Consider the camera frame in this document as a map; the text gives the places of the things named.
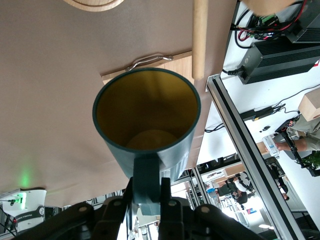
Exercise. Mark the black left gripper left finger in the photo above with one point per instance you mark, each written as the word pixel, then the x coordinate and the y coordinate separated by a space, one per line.
pixel 110 220

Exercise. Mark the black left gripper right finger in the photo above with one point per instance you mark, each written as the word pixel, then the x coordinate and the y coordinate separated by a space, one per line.
pixel 175 220

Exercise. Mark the teal cup yellow inside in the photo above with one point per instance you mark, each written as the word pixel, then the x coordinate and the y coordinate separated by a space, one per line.
pixel 180 155

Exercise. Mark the wooden cup rack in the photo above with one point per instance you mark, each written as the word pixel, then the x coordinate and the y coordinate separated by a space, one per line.
pixel 200 37

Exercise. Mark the person in black clothes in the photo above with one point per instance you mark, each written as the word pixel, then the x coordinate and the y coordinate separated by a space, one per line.
pixel 230 188

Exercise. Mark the clear water bottle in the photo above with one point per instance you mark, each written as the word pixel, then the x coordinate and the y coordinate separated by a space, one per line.
pixel 271 146

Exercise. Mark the black power strip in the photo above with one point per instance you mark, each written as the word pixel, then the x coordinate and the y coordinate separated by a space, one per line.
pixel 260 112

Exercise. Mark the person in beige shirt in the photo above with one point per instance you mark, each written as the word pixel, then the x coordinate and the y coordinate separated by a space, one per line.
pixel 307 127

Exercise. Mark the light wooden box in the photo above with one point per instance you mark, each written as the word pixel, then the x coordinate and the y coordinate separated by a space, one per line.
pixel 311 107

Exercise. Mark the black ribbed power supply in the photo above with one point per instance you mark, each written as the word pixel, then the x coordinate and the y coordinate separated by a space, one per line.
pixel 280 60

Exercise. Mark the black electronics box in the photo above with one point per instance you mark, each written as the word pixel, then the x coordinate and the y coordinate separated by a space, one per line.
pixel 310 30

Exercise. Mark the aluminium camera mount profile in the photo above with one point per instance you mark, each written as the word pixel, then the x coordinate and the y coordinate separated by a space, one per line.
pixel 237 125

